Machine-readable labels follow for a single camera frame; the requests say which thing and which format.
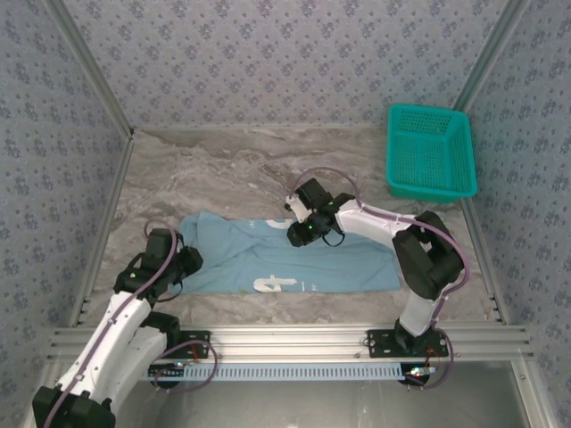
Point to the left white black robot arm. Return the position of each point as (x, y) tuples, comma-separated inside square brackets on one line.
[(111, 339)]

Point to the aluminium frame post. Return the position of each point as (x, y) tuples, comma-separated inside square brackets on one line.
[(489, 53), (91, 67)]

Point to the aluminium cross rail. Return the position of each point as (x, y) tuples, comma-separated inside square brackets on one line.
[(285, 341)]

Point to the aluminium frame leg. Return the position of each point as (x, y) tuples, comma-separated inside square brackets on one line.
[(51, 374), (535, 397)]

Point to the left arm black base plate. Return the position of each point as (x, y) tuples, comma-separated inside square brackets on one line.
[(201, 343)]

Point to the black controller board mount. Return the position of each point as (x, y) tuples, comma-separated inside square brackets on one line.
[(417, 372), (167, 370)]

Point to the teal plastic basket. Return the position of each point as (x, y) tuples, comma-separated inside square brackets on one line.
[(437, 134)]

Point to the light blue t-shirt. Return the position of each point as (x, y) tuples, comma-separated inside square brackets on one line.
[(267, 267)]

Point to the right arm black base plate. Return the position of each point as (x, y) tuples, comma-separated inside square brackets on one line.
[(379, 345)]

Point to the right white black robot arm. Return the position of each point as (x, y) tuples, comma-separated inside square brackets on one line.
[(374, 223)]

